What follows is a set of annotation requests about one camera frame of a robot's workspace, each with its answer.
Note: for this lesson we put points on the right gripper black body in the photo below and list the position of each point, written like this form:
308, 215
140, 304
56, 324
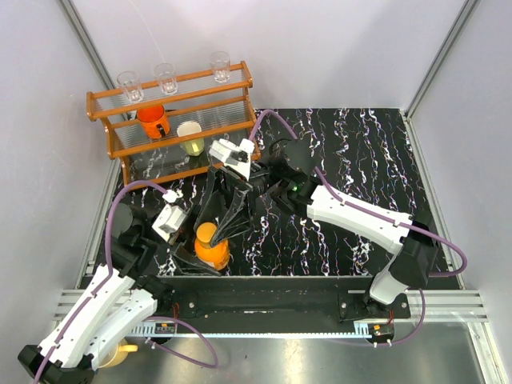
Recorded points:
262, 182

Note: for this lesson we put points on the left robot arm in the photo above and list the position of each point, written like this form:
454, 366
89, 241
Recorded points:
118, 298

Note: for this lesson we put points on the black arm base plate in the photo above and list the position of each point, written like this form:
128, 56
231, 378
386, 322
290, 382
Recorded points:
340, 297

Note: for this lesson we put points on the right clear glass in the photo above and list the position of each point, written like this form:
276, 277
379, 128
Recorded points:
220, 66

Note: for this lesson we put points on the clear glass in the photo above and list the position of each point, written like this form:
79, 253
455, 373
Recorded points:
129, 83
220, 66
166, 78

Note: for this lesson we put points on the middle clear glass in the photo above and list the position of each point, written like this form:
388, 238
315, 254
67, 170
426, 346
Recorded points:
166, 78

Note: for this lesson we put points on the right corner aluminium post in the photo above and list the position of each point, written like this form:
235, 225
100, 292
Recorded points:
455, 31

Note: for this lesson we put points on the corner aluminium post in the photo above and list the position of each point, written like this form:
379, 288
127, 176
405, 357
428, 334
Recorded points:
455, 31
79, 28

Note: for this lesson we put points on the grey slotted cable duct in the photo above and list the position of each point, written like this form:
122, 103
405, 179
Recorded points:
161, 329

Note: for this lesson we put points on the orange juice bottle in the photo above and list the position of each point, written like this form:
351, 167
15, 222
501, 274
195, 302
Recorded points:
216, 256

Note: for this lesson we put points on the orange mug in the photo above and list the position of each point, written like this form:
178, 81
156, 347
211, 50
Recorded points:
154, 121

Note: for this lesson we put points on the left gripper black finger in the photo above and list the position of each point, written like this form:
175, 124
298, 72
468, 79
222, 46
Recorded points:
189, 264
189, 225

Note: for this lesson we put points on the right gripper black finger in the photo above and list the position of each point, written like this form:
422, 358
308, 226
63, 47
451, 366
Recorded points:
213, 205
235, 221

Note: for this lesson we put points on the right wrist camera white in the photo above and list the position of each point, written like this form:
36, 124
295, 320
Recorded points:
238, 158

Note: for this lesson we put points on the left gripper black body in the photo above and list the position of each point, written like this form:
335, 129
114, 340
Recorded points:
174, 240

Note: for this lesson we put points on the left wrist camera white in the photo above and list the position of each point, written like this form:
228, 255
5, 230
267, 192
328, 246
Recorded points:
172, 216

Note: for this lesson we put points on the orange wooden shelf rack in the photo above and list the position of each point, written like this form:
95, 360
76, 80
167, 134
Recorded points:
201, 110

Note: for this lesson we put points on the yellow mug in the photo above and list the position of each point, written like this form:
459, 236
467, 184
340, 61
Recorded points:
118, 354

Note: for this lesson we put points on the orange bottle cap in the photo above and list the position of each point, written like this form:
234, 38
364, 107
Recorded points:
205, 232

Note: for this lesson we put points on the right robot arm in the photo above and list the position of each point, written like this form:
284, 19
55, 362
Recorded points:
288, 175

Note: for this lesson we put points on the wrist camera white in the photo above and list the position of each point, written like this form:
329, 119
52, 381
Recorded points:
172, 216
238, 158

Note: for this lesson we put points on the left clear glass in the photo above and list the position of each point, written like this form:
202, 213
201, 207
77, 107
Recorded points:
129, 83

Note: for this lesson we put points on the aluminium front rail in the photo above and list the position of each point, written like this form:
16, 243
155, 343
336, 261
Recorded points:
414, 313

